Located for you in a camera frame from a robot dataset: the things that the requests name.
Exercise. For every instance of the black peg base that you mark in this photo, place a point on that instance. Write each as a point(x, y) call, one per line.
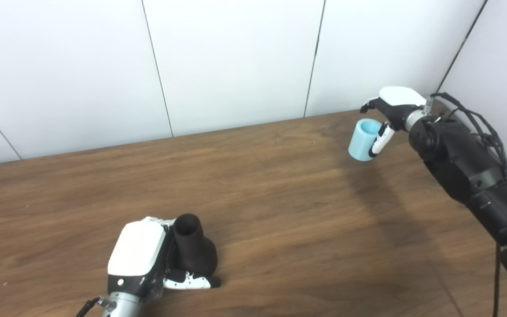
point(196, 253)

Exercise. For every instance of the right white-black robot hand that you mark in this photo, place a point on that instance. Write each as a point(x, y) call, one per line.
point(401, 99)

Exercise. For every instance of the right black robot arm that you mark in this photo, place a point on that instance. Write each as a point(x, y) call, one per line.
point(464, 163)

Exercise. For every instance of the left white-black robot hand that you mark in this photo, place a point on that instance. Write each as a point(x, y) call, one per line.
point(137, 248)

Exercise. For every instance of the light blue cylinder cup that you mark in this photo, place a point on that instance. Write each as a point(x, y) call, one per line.
point(361, 143)

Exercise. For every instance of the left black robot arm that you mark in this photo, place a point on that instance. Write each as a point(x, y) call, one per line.
point(123, 306)

